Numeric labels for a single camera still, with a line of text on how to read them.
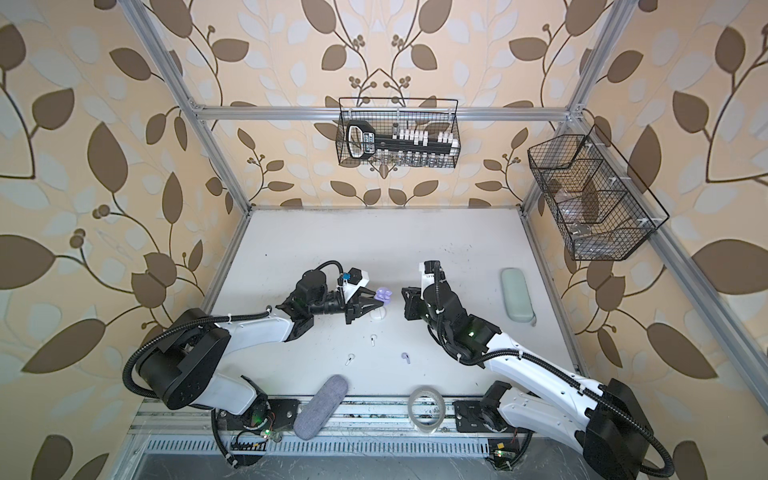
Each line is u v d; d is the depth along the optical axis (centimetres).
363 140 83
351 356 84
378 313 80
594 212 80
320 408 72
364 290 78
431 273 68
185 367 44
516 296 94
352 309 72
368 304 77
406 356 84
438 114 91
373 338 87
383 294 80
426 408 76
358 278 71
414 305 68
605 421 40
